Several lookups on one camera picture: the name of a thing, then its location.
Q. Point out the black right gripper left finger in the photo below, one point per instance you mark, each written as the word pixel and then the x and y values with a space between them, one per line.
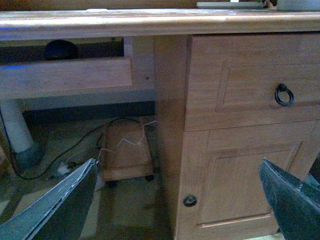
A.
pixel 60 214

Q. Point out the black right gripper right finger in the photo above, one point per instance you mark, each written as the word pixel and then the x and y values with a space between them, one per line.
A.
pixel 295 203

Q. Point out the dark grey wireless mouse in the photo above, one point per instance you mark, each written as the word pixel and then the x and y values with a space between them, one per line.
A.
pixel 60 49

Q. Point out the wooden cabinet door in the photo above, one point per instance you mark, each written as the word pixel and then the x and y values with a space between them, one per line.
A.
pixel 221 168

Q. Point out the small wooden wheeled stand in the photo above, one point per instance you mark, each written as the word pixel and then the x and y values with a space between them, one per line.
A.
pixel 125 153

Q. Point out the round black door knob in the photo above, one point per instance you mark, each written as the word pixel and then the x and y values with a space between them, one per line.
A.
pixel 190 201

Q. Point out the wooden desk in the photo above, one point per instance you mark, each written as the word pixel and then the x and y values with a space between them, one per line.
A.
pixel 172 30

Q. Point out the wooden drawer front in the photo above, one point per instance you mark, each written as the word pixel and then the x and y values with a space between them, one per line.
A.
pixel 232 79

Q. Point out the wooden keyboard tray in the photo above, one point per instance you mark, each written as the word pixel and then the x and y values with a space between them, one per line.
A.
pixel 22 80

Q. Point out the white flat item on desk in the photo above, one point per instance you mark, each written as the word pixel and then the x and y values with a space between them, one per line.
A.
pixel 230 5

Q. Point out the white chair leg post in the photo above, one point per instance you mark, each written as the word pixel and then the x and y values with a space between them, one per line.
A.
pixel 16 127

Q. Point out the black ring drawer pull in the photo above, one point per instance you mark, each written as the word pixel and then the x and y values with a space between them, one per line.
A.
pixel 283 95

